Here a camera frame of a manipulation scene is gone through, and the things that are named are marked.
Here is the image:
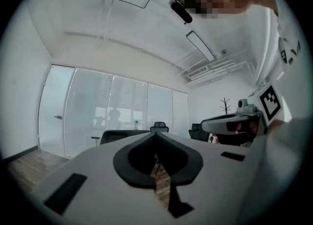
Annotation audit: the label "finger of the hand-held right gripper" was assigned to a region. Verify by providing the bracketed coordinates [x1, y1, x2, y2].
[200, 112, 261, 134]

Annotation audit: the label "frosted glass partition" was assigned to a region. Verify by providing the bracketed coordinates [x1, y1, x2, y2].
[64, 67, 190, 158]

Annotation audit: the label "black padded office chair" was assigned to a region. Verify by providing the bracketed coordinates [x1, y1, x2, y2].
[188, 123, 209, 142]

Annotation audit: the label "red white small object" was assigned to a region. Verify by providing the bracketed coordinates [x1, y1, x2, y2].
[208, 133, 221, 144]

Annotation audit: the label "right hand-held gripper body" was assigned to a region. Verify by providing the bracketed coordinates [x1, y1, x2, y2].
[246, 84, 282, 144]

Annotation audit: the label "black headrest office chair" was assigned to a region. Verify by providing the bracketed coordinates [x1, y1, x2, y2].
[149, 121, 170, 134]

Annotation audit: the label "white ceiling air vent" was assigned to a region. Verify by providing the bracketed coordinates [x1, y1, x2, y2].
[186, 66, 209, 79]

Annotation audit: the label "right gripper fisheye camera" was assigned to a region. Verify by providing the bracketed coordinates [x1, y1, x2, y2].
[237, 98, 256, 113]

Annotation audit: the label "white ceiling pipes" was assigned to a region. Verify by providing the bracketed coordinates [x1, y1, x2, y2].
[180, 49, 257, 87]

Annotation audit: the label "black wide-back office chair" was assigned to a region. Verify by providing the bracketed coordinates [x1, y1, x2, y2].
[90, 129, 150, 146]

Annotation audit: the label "black head-worn camera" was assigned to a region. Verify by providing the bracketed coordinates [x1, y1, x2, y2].
[168, 0, 194, 24]

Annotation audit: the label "narrow ceiling light panel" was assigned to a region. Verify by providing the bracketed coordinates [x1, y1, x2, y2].
[185, 30, 216, 62]

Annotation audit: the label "frosted glass door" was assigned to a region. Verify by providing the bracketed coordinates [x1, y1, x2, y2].
[37, 64, 75, 158]

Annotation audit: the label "dark coat stand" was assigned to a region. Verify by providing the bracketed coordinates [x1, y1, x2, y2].
[219, 97, 232, 116]

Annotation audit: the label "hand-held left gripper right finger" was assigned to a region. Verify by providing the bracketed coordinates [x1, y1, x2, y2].
[156, 132, 254, 225]

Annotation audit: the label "person's right forearm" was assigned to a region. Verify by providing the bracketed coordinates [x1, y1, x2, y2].
[241, 116, 313, 222]

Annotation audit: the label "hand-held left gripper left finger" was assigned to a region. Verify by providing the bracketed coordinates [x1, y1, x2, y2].
[34, 132, 172, 225]

